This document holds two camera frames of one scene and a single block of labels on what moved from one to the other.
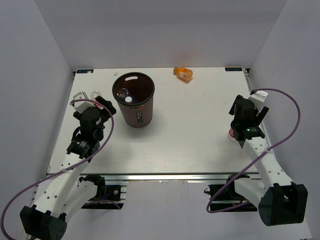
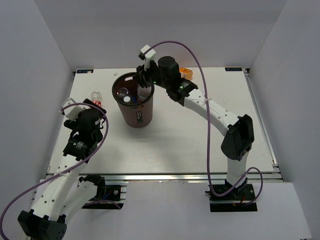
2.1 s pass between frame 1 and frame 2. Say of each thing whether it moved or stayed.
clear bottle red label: stayed
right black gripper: moved
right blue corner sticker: stayed
